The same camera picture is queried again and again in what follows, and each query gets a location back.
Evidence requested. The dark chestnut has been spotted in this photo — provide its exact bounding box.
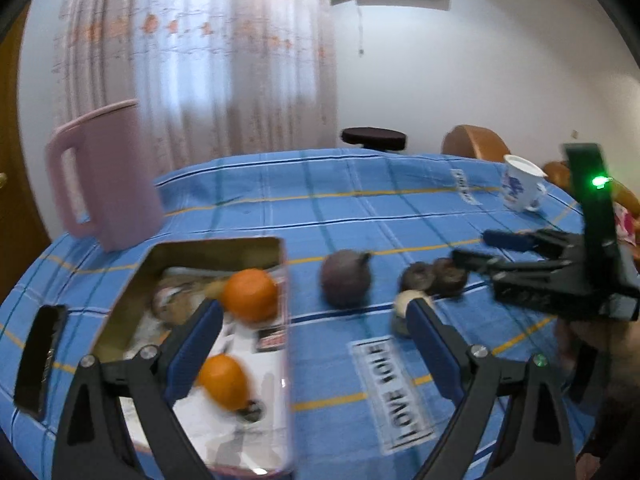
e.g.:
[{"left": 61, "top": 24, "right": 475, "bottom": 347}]
[
  {"left": 433, "top": 258, "right": 469, "bottom": 297},
  {"left": 399, "top": 261, "right": 436, "bottom": 295}
]

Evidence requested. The small orange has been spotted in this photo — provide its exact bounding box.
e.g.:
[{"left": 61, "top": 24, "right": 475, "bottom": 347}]
[{"left": 196, "top": 353, "right": 250, "bottom": 412}]

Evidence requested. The purple round fruit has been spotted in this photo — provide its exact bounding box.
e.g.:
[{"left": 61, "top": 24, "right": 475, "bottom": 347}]
[{"left": 320, "top": 249, "right": 372, "bottom": 309}]

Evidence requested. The large orange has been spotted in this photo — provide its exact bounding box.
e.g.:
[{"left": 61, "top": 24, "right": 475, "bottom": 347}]
[{"left": 219, "top": 268, "right": 279, "bottom": 324}]

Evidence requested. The right hand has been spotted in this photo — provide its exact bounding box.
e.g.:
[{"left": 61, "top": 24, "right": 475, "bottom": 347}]
[{"left": 554, "top": 320, "right": 639, "bottom": 399}]

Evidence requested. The white blue floral mug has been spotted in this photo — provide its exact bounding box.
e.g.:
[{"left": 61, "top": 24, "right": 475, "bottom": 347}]
[{"left": 501, "top": 154, "right": 547, "bottom": 212}]

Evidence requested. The pink floral cushion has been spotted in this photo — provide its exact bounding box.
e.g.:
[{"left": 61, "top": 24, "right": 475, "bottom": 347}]
[{"left": 614, "top": 202, "right": 639, "bottom": 264}]

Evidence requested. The black smartphone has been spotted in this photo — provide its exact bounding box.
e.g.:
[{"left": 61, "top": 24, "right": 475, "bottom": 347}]
[{"left": 13, "top": 304, "right": 67, "bottom": 422}]

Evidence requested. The brown wooden chair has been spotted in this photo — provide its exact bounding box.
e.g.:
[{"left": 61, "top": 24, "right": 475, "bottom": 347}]
[{"left": 440, "top": 125, "right": 511, "bottom": 162}]

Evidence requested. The blue plaid tablecloth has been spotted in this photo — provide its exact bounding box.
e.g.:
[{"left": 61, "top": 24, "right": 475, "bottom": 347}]
[{"left": 1, "top": 150, "right": 582, "bottom": 479}]

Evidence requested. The pink metal tin box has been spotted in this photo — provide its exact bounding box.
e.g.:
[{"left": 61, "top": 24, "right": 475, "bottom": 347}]
[{"left": 91, "top": 236, "right": 294, "bottom": 479}]

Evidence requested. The white paper sheet in tin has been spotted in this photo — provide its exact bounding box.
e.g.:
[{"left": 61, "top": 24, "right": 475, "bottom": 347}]
[{"left": 119, "top": 303, "right": 292, "bottom": 474}]

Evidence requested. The dark round stool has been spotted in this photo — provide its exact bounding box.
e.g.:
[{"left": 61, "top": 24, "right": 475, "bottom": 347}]
[{"left": 341, "top": 127, "right": 407, "bottom": 152}]

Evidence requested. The pink electric kettle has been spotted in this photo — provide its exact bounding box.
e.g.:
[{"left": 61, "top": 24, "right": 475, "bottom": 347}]
[{"left": 46, "top": 100, "right": 165, "bottom": 252}]

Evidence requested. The pink floral curtain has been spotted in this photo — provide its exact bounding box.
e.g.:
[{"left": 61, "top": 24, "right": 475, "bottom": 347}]
[{"left": 53, "top": 0, "right": 337, "bottom": 174}]

